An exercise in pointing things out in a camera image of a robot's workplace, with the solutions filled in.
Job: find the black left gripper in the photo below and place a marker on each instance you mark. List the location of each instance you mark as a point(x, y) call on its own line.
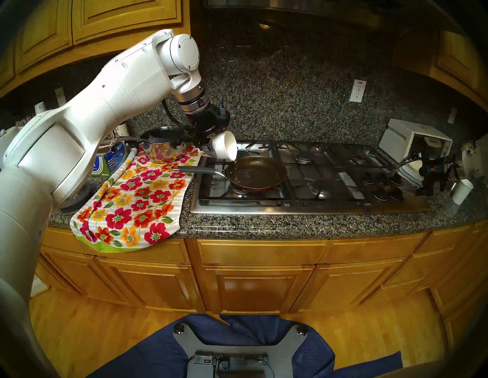
point(207, 122)

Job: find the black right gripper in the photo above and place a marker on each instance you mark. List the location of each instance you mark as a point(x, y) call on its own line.
point(434, 167)

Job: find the white paper cup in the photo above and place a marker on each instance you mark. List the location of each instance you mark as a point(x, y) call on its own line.
point(227, 146)
point(462, 190)

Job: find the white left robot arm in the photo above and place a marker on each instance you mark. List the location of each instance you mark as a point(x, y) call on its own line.
point(95, 106)

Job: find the black stove knob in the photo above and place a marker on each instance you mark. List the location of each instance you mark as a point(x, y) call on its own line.
point(380, 194)
point(396, 195)
point(396, 179)
point(382, 179)
point(368, 178)

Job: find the small steel cup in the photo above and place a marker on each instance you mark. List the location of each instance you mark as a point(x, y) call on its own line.
point(450, 187)

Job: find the white toaster oven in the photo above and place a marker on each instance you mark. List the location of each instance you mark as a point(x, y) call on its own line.
point(400, 139)

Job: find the narrow black cast iron grate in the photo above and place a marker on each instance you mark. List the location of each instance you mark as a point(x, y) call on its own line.
point(381, 162)

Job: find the stainless steel saucepan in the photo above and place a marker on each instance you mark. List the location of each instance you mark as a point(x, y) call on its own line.
point(167, 152)

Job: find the dark nonstick frying pan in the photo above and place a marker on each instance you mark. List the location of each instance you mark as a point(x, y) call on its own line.
point(259, 175)

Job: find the stainless steel gas cooktop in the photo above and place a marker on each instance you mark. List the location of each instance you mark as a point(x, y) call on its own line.
point(267, 207)

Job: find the floral kitchen towel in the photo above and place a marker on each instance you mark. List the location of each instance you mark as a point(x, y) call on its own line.
point(145, 213)

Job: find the dark bottle with white label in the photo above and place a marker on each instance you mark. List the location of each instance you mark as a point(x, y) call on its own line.
point(122, 130)

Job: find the wooden drawer front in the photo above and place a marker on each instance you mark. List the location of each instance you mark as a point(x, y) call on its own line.
point(263, 252)
point(171, 251)
point(373, 247)

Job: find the blue foodservice foil box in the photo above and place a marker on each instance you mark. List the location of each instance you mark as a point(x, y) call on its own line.
point(110, 164)

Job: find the wooden lower cabinet run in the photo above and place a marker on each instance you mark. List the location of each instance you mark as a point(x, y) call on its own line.
point(450, 266)

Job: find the wooden upper cabinet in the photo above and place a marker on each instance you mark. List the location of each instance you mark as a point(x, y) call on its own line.
point(114, 19)
point(457, 61)

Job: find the wooden cabinet door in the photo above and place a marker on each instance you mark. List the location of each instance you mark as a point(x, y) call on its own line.
point(152, 285)
point(255, 289)
point(343, 284)

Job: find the dark round lid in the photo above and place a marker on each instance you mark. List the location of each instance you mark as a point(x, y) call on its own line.
point(78, 200)

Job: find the stainless range hood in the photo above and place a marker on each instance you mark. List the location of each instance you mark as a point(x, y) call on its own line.
point(286, 4)

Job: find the stack of white paper cups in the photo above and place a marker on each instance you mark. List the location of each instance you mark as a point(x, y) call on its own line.
point(40, 108)

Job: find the dark blue moving blanket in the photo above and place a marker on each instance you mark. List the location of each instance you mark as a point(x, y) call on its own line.
point(152, 354)

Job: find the small white wall plate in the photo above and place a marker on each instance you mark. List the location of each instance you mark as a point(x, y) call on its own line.
point(452, 116)

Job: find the white duplex wall outlet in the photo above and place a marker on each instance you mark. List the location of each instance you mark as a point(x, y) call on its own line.
point(357, 91)

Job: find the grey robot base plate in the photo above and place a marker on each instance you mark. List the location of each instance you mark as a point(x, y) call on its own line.
point(282, 354)

